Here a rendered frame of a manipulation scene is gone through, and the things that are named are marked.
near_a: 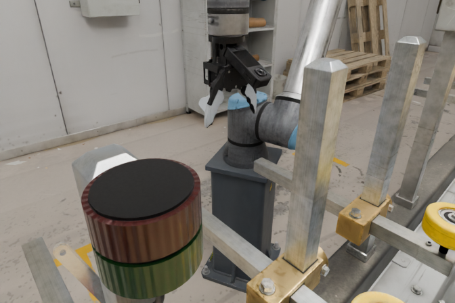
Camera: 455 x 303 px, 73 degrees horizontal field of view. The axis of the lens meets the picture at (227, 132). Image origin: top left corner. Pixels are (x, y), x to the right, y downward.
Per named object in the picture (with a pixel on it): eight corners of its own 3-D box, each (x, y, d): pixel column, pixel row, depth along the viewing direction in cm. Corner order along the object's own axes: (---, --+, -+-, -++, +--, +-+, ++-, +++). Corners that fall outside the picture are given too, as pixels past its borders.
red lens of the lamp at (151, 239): (73, 216, 17) (64, 184, 16) (165, 177, 21) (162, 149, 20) (119, 286, 13) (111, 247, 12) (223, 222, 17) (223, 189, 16)
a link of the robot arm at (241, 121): (240, 124, 133) (241, 85, 125) (275, 134, 124) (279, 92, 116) (219, 137, 121) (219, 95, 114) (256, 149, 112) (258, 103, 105)
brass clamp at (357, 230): (332, 230, 60) (336, 210, 58) (363, 202, 69) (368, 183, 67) (362, 249, 56) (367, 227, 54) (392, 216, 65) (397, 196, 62)
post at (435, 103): (393, 202, 84) (441, 30, 65) (400, 195, 87) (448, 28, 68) (411, 210, 81) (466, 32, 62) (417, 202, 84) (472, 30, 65)
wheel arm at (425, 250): (252, 174, 79) (253, 159, 77) (261, 169, 81) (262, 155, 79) (446, 281, 50) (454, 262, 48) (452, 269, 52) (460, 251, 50)
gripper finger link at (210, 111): (196, 121, 74) (213, 87, 74) (209, 129, 70) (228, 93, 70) (186, 117, 72) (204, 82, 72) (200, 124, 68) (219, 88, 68)
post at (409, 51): (347, 258, 69) (397, 36, 49) (355, 249, 71) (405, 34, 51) (362, 267, 66) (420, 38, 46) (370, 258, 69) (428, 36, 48)
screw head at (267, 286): (256, 287, 41) (256, 281, 41) (266, 278, 43) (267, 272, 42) (267, 298, 40) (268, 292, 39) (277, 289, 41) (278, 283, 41)
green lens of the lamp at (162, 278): (82, 249, 18) (74, 220, 17) (168, 206, 22) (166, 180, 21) (127, 323, 14) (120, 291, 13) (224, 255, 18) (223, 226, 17)
